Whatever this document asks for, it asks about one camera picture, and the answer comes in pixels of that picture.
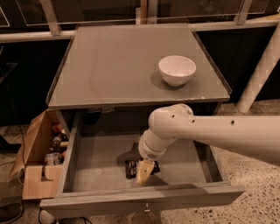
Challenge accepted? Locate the grey cabinet with counter top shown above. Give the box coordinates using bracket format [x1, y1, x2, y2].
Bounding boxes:
[47, 24, 230, 133]

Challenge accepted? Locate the metal drawer knob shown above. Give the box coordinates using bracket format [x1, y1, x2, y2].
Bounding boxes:
[143, 203, 151, 213]

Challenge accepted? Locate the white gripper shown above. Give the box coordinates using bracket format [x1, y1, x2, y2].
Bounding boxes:
[136, 139, 166, 185]

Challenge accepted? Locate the dark bottle in box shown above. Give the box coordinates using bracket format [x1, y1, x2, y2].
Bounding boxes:
[51, 133, 67, 152]

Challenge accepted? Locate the clear jar in box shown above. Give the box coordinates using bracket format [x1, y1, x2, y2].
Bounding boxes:
[45, 152, 62, 165]

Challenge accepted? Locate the black rxbar chocolate wrapper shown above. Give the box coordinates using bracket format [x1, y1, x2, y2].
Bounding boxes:
[125, 160, 160, 179]

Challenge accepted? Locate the grey open top drawer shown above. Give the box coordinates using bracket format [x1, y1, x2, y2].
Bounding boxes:
[40, 113, 245, 218]

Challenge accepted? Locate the white ceramic bowl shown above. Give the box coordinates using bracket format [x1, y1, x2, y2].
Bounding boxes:
[158, 55, 197, 87]

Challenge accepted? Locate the cardboard box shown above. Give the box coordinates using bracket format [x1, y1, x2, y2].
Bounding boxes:
[10, 109, 62, 200]

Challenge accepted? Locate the metal railing frame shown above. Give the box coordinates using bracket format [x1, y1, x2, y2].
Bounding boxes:
[0, 0, 280, 44]

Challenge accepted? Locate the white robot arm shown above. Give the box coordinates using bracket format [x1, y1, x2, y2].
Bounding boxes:
[136, 103, 280, 185]

